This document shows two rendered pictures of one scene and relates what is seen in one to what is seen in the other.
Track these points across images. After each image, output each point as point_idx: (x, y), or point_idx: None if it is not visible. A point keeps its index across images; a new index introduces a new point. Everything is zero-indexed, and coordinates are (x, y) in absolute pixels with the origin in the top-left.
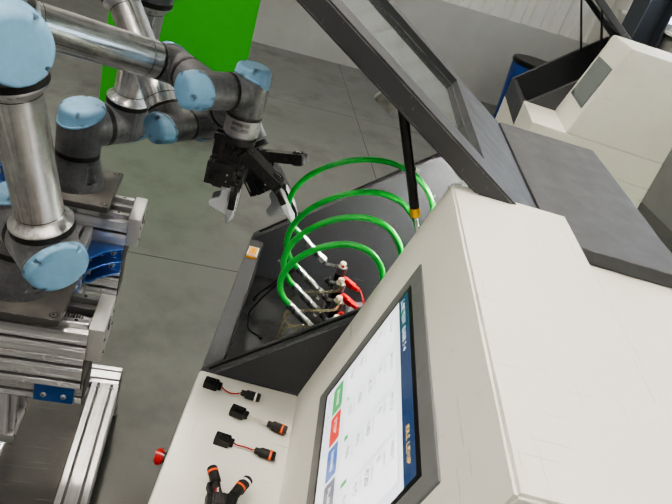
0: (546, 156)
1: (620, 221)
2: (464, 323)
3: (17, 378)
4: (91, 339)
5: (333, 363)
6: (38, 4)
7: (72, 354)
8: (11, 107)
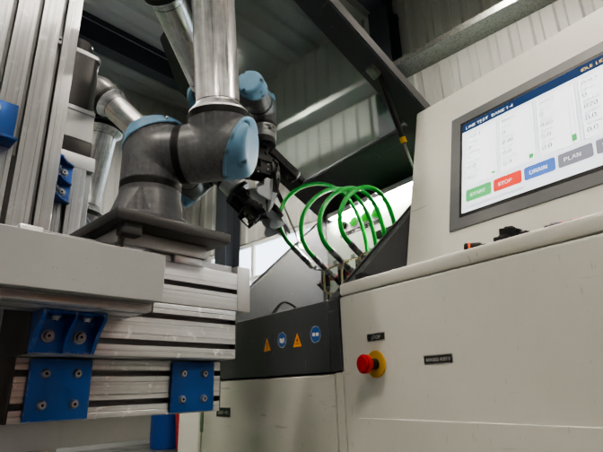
0: None
1: None
2: (546, 47)
3: (172, 352)
4: (240, 280)
5: (429, 226)
6: None
7: (225, 303)
8: None
